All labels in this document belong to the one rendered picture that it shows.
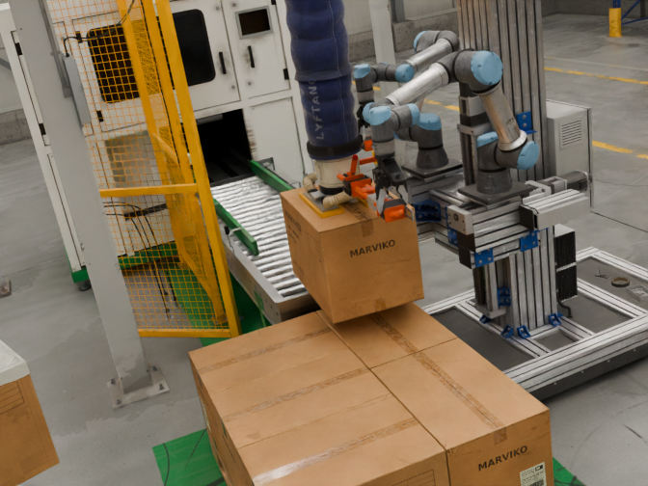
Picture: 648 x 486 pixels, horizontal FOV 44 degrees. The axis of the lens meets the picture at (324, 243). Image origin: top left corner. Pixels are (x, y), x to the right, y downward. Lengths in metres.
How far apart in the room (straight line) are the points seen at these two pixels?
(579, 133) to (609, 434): 1.29
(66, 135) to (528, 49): 2.13
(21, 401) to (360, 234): 1.35
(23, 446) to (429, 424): 1.34
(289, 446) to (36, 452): 0.84
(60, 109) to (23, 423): 1.65
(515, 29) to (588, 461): 1.78
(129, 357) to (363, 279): 1.62
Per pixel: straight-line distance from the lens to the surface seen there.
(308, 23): 3.09
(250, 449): 2.82
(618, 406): 3.80
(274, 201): 5.17
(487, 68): 2.95
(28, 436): 2.84
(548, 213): 3.33
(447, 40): 3.77
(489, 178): 3.30
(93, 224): 4.06
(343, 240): 3.08
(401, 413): 2.85
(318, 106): 3.16
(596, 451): 3.54
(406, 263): 3.21
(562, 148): 3.65
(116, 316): 4.23
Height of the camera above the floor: 2.16
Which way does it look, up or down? 22 degrees down
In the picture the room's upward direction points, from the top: 10 degrees counter-clockwise
